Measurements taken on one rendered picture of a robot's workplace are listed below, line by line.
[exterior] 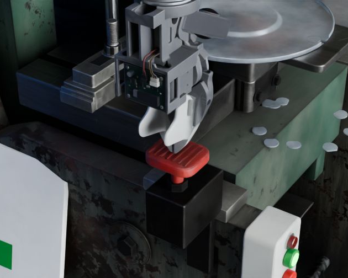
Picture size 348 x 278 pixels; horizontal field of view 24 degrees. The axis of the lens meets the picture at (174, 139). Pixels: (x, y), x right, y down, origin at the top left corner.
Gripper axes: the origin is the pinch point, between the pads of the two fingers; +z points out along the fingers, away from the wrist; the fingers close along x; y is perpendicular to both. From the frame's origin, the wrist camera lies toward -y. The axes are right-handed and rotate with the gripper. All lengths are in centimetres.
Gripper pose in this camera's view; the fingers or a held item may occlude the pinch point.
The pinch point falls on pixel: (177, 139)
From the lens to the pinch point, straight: 98.0
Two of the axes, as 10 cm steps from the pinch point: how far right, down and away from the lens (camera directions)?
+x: 8.3, 3.1, -4.6
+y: -5.6, 4.6, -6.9
